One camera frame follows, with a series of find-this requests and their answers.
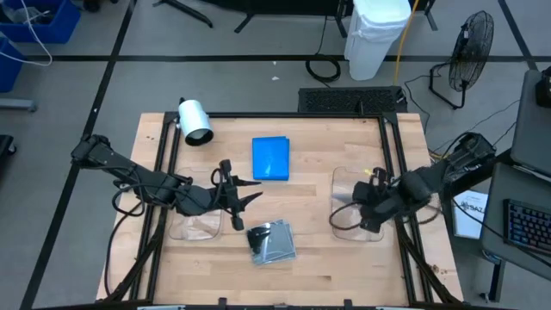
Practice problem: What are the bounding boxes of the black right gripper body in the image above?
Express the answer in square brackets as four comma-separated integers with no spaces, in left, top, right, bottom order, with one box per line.
[360,168,406,233]

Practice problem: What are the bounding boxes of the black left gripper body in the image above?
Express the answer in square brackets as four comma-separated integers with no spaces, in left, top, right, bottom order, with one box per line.
[178,159,245,232]

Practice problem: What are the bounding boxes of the clear plastic bin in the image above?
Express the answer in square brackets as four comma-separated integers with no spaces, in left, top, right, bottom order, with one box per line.
[330,165,398,242]
[168,165,225,241]

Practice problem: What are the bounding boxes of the blue jewel case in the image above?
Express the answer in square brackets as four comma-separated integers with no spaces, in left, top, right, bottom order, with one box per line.
[251,135,291,182]

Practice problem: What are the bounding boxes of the white printed paper sheet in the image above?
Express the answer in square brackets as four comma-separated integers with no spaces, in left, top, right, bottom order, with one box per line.
[451,189,490,240]

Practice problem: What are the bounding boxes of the black perforated metal box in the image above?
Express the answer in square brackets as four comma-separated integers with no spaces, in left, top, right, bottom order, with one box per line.
[297,85,408,115]

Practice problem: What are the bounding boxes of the grey desk top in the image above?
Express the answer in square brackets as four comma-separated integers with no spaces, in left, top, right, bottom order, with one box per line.
[510,68,551,177]
[480,162,551,281]

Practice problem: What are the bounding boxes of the black keyboard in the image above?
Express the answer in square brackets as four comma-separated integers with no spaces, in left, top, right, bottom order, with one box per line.
[503,198,551,257]

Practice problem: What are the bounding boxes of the white trash bin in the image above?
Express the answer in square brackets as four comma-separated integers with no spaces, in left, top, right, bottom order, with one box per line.
[343,0,412,82]

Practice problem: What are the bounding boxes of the black floor fan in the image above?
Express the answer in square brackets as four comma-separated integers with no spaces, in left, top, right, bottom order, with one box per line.
[429,10,495,110]

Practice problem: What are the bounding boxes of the black folding partition screen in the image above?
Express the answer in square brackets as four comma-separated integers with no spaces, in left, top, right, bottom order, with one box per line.
[201,0,431,18]

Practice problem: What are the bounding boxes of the grey metal beam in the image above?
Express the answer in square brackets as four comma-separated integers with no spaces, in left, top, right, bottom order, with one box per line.
[0,98,38,113]

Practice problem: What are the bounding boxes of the blue storage crate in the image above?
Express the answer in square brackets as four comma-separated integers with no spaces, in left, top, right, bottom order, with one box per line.
[0,0,82,44]
[0,36,26,94]

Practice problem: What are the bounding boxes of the black aluminium rig frame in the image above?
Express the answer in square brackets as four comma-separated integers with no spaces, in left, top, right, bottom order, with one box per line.
[96,110,464,310]

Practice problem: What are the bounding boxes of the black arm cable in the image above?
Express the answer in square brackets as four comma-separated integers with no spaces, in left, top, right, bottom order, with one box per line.
[104,200,145,298]

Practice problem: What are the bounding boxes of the coiled black cable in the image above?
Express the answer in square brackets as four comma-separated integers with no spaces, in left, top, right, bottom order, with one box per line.
[305,15,342,84]

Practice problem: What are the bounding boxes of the yellow hanging cable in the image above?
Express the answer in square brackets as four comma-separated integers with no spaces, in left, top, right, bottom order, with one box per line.
[393,0,421,86]

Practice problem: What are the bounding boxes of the white cable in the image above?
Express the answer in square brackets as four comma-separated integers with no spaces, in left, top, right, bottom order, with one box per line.
[0,0,53,68]

